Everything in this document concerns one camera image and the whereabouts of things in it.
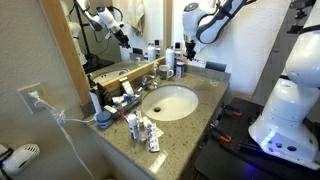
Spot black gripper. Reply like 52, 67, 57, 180
184, 34, 198, 62

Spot white red-capped shaving cream can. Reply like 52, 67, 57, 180
175, 59, 186, 80

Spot tall white bottle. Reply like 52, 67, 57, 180
165, 46, 176, 70

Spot clear soap dispenser bottle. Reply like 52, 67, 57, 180
151, 61, 161, 79

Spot white oval sink basin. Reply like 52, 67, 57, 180
141, 84, 200, 122

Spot chrome faucet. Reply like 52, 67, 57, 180
134, 74, 160, 92

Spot orange black bar clamp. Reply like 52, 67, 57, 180
210, 126, 233, 145
220, 103, 244, 118

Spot white toothpaste box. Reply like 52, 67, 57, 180
119, 77, 135, 96

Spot grey toiletry tray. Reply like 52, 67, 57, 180
103, 93, 143, 120

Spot blue-printed blister pack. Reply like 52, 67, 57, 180
141, 116, 165, 139

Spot white tube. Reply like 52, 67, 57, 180
111, 94, 130, 105

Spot small clear bottle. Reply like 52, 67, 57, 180
138, 118, 148, 143

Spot small bottle with white cap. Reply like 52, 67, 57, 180
127, 113, 140, 141

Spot long blister pack strip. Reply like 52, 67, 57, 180
146, 123, 161, 154

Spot blue round jar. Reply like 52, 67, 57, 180
96, 110, 115, 131

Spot black robot table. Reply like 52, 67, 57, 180
193, 96, 320, 180

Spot white hair dryer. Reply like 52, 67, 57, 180
0, 143, 41, 180

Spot wood-framed wall mirror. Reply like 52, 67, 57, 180
39, 0, 174, 108

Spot white power cable with plug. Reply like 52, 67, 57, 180
28, 90, 98, 180

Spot white wall outlet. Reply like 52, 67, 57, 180
17, 82, 51, 115

